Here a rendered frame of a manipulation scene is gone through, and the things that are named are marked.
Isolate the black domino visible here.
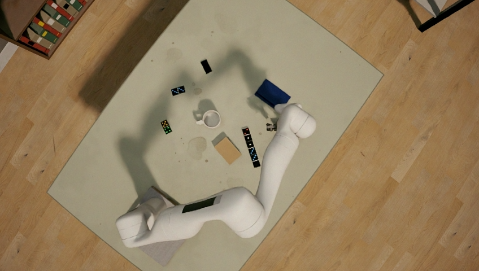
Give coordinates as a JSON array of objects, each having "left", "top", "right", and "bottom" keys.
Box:
[
  {"left": 171, "top": 85, "right": 185, "bottom": 96},
  {"left": 246, "top": 141, "right": 256, "bottom": 155},
  {"left": 250, "top": 154, "right": 261, "bottom": 168},
  {"left": 242, "top": 128, "right": 252, "bottom": 142},
  {"left": 201, "top": 59, "right": 212, "bottom": 74},
  {"left": 161, "top": 120, "right": 172, "bottom": 134}
]

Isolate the dark blue rectangular block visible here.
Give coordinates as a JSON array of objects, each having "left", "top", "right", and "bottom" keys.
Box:
[{"left": 254, "top": 79, "right": 291, "bottom": 109}]

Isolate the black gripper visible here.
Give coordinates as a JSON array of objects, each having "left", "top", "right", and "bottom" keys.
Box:
[{"left": 266, "top": 122, "right": 277, "bottom": 131}]

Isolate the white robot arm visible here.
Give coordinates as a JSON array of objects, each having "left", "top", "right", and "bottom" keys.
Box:
[{"left": 115, "top": 103, "right": 316, "bottom": 248}]

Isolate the white mug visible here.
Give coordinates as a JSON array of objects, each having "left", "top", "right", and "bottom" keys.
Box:
[{"left": 196, "top": 110, "right": 221, "bottom": 129}]

